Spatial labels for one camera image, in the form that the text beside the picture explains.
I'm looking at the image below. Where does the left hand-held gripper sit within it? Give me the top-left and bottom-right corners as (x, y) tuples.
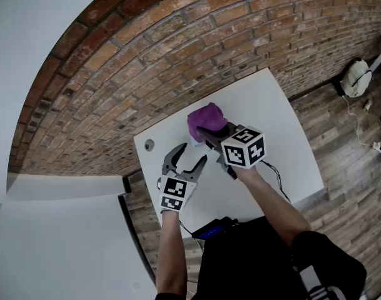
(157, 142), (209, 212)

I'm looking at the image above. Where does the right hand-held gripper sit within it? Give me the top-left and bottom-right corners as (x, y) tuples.
(198, 122), (266, 180)

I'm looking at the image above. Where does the purple wiping cloth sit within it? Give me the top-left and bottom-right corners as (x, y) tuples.
(186, 102), (229, 145)

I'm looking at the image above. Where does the person's left forearm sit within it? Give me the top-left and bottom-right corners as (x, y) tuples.
(155, 209), (188, 295)

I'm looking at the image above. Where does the person's right forearm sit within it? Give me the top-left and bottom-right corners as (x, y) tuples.
(237, 166), (312, 246)

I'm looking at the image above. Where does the black device with blue screen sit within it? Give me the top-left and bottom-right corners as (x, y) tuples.
(191, 216), (238, 240)

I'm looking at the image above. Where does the person's black shirt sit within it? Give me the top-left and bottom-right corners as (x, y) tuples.
(154, 216), (368, 300)

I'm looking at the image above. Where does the white backpack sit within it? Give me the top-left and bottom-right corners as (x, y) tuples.
(339, 57), (373, 99)

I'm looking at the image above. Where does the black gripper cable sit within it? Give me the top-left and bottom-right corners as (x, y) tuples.
(260, 159), (293, 203)
(177, 219), (207, 253)

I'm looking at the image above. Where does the black metal frame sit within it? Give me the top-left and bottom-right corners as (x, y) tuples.
(117, 176), (157, 284)

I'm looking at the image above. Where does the long white floor cable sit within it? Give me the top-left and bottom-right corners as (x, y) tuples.
(342, 95), (379, 146)

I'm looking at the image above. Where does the grey shoulder strap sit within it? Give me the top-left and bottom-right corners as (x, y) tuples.
(298, 266), (338, 300)

